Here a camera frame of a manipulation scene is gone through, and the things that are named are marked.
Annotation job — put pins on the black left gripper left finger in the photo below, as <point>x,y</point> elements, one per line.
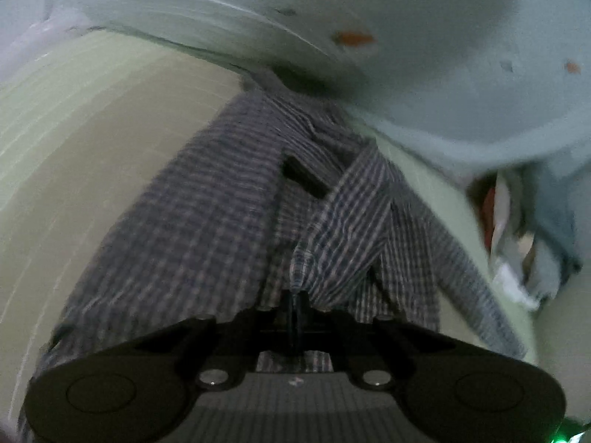
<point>256,340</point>

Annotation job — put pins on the blue plaid shirt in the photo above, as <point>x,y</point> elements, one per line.
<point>276,193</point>

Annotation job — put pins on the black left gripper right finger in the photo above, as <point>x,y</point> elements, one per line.
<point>333,341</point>

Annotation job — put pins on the light teal fabric storage bag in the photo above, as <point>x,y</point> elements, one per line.
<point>470,85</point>

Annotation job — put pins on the white folded garment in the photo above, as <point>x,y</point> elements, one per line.
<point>510,243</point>

